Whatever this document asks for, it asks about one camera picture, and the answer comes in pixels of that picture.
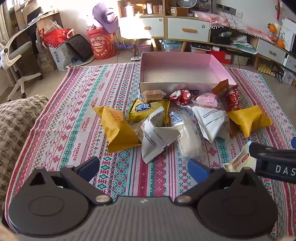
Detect wooden desk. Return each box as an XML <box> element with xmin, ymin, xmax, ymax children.
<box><xmin>9</xmin><ymin>5</ymin><xmax>63</xmax><ymax>72</ymax></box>

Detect white office chair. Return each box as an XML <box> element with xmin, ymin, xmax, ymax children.
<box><xmin>0</xmin><ymin>40</ymin><xmax>43</xmax><ymax>102</ymax></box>

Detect blue-lidded clear storage box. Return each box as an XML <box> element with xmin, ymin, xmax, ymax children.
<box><xmin>161</xmin><ymin>40</ymin><xmax>183</xmax><ymax>52</ymax></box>

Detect red shopping bag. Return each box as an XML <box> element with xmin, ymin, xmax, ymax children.
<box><xmin>39</xmin><ymin>28</ymin><xmax>74</xmax><ymax>49</ymax></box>

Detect red box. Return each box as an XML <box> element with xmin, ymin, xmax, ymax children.
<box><xmin>209</xmin><ymin>50</ymin><xmax>233</xmax><ymax>65</ymax></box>

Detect white desk fan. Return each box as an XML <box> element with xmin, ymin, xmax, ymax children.
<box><xmin>176</xmin><ymin>0</ymin><xmax>197</xmax><ymax>8</ymax></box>

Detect white patterned box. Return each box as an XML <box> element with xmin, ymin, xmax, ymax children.
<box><xmin>279</xmin><ymin>26</ymin><xmax>294</xmax><ymax>51</ymax></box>

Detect clear bread bag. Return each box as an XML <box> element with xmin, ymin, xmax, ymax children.
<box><xmin>168</xmin><ymin>111</ymin><xmax>202</xmax><ymax>163</ymax></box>

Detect pink cardboard box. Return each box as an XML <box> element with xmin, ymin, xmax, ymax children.
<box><xmin>139</xmin><ymin>52</ymin><xmax>237</xmax><ymax>100</ymax></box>

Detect white packet with orange label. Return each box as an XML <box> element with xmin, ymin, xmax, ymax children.
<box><xmin>222</xmin><ymin>140</ymin><xmax>257</xmax><ymax>173</ymax></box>

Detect low wooden shelf unit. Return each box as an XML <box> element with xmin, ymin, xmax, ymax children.
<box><xmin>209</xmin><ymin>23</ymin><xmax>296</xmax><ymax>72</ymax></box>

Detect white drawer short handle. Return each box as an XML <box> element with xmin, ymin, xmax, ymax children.
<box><xmin>119</xmin><ymin>17</ymin><xmax>164</xmax><ymax>38</ymax></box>

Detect narrow white low drawer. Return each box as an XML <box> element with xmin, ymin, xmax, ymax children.
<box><xmin>282</xmin><ymin>54</ymin><xmax>296</xmax><ymax>73</ymax></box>

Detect framed cat picture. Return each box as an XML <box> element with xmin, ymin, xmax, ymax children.
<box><xmin>196</xmin><ymin>0</ymin><xmax>213</xmax><ymax>12</ymax></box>

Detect white triangular snack packet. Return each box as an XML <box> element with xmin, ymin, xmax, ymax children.
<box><xmin>141</xmin><ymin>107</ymin><xmax>182</xmax><ymax>164</ymax></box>
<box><xmin>191</xmin><ymin>105</ymin><xmax>230</xmax><ymax>143</ymax></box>

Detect beige knitted blanket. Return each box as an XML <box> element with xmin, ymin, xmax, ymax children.
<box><xmin>0</xmin><ymin>94</ymin><xmax>49</xmax><ymax>217</ymax></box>

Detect wall sockets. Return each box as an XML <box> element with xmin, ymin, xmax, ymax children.
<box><xmin>222</xmin><ymin>6</ymin><xmax>243</xmax><ymax>19</ymax></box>

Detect white printed paper bag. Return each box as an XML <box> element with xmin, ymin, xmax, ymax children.
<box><xmin>48</xmin><ymin>43</ymin><xmax>75</xmax><ymax>71</ymax></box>

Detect red chips bucket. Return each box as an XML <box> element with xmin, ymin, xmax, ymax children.
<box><xmin>87</xmin><ymin>27</ymin><xmax>117</xmax><ymax>61</ymax></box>

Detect pink cloth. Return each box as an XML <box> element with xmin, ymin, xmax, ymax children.
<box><xmin>191</xmin><ymin>10</ymin><xmax>234</xmax><ymax>28</ymax></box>

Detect clear plastic bin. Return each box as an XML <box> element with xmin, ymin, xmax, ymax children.
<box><xmin>232</xmin><ymin>54</ymin><xmax>250</xmax><ymax>66</ymax></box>

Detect small cardboard box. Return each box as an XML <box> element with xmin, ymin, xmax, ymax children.
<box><xmin>170</xmin><ymin>7</ymin><xmax>188</xmax><ymax>16</ymax></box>

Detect black basket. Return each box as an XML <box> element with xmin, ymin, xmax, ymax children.
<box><xmin>211</xmin><ymin>33</ymin><xmax>232</xmax><ymax>45</ymax></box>

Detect yellow corrugated tray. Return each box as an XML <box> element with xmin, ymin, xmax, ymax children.
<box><xmin>257</xmin><ymin>64</ymin><xmax>277</xmax><ymax>77</ymax></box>

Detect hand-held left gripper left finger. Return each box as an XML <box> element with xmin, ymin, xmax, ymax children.
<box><xmin>29</xmin><ymin>156</ymin><xmax>113</xmax><ymax>206</ymax></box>

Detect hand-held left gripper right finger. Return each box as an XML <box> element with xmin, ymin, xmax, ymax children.
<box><xmin>174</xmin><ymin>158</ymin><xmax>262</xmax><ymax>206</ymax></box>

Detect wooden cabinet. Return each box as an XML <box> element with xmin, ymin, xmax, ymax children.
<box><xmin>117</xmin><ymin>0</ymin><xmax>212</xmax><ymax>54</ymax></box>

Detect yellow snack packet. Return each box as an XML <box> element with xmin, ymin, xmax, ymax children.
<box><xmin>92</xmin><ymin>105</ymin><xmax>142</xmax><ymax>153</ymax></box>
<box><xmin>228</xmin><ymin>105</ymin><xmax>273</xmax><ymax>138</ymax></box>

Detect pink snack packet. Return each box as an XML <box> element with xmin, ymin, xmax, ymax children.
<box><xmin>195</xmin><ymin>93</ymin><xmax>221</xmax><ymax>109</ymax></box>

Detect plain white box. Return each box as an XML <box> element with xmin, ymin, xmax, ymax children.
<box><xmin>282</xmin><ymin>18</ymin><xmax>296</xmax><ymax>29</ymax></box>

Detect purple sun hat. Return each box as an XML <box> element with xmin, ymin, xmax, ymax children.
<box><xmin>92</xmin><ymin>3</ymin><xmax>119</xmax><ymax>34</ymax></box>

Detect white drawer long handle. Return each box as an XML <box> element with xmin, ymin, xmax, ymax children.
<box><xmin>167</xmin><ymin>17</ymin><xmax>210</xmax><ymax>42</ymax></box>

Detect patterned woven mat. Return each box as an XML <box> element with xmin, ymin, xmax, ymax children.
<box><xmin>5</xmin><ymin>62</ymin><xmax>296</xmax><ymax>241</ymax></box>

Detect yellow packet with blue label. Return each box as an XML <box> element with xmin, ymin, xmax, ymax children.
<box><xmin>127</xmin><ymin>98</ymin><xmax>170</xmax><ymax>124</ymax></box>

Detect clear cracker packet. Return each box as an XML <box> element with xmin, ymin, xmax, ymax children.
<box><xmin>141</xmin><ymin>90</ymin><xmax>166</xmax><ymax>103</ymax></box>

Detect clear box with black device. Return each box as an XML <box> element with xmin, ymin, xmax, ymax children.
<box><xmin>191</xmin><ymin>42</ymin><xmax>212</xmax><ymax>54</ymax></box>

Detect red floral snack packet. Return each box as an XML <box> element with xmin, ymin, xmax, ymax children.
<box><xmin>169</xmin><ymin>89</ymin><xmax>197</xmax><ymax>107</ymax></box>

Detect wide white low drawer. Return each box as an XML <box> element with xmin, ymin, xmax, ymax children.
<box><xmin>256</xmin><ymin>38</ymin><xmax>287</xmax><ymax>64</ymax></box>

